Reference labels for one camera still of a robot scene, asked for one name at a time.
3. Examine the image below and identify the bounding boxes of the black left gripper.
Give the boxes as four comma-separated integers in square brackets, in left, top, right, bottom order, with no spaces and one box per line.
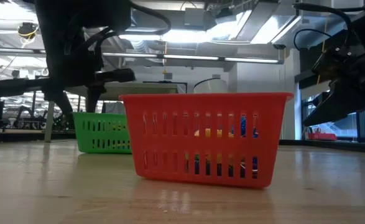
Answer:
[0,30,137,127]

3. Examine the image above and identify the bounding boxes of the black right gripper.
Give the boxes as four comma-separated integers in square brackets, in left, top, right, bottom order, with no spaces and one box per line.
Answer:
[302,42,365,127]

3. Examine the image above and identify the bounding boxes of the green plastic basket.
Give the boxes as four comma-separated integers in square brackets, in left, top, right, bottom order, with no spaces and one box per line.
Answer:
[72,111,132,155]

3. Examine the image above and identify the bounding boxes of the red plastic basket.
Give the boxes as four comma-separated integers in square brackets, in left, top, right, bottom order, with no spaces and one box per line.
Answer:
[118,91,295,190]

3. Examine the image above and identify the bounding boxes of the red box beyond table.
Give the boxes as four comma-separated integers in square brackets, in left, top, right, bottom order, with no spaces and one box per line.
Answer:
[307,132,338,142]

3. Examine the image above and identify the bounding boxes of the pale green perforated shelf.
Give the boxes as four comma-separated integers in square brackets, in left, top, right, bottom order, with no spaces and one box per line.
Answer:
[44,81,180,143]

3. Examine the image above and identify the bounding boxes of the white tilted pen cup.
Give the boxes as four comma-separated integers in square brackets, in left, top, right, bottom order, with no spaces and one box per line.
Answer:
[193,77,229,95]

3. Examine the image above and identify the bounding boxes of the long ceiling light bar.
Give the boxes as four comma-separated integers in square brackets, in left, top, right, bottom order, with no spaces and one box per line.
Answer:
[0,46,285,65]

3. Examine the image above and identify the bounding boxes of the grey ceiling box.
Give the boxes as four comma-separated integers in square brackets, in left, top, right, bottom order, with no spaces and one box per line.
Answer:
[184,7,208,27]

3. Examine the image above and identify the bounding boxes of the black window frame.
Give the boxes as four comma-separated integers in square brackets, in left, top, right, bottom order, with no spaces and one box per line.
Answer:
[300,93,365,143]

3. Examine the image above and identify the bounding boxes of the black yellow cord reel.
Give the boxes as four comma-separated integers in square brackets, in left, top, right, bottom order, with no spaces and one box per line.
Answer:
[16,22,40,40]

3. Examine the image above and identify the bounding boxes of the rectangular metal air duct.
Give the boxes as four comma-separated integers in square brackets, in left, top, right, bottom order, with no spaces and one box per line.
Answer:
[270,0,365,50]

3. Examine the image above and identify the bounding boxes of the black camera cable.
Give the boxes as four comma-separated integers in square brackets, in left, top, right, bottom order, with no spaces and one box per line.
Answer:
[119,1,172,35]

